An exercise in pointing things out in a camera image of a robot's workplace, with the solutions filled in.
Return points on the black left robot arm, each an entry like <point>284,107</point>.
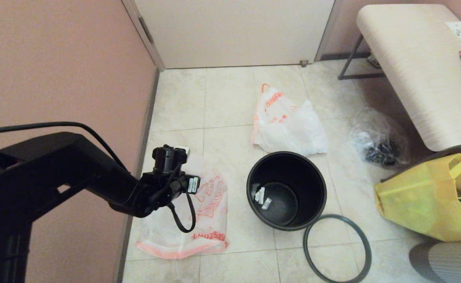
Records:
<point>57,169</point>

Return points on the small metal door stop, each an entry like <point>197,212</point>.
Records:
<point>303,63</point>

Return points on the dark metal table frame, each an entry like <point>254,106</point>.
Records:
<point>360,76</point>

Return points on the grey striped rounded object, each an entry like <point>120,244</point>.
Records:
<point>450,263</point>

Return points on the dark wall baseboard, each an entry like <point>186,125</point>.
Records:
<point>148,114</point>

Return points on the shoe under table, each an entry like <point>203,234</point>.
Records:
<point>373,62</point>

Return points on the white paper scrap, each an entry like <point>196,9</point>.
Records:
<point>266,204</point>
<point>260,195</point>

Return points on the clear plastic bag black contents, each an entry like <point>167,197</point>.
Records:
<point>372,137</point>

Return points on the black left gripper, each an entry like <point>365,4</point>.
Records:
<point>175,184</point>

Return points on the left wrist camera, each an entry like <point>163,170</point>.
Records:
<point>167,159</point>

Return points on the white red-print trash bag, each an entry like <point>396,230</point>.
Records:
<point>289,129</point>
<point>211,220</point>

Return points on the white door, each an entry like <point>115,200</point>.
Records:
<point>234,31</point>

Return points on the beige wood-grain table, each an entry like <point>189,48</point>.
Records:
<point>411,70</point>

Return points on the yellow fabric bag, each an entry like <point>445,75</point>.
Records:
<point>419,196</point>

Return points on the black trash bin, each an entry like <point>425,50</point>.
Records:
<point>305,188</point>

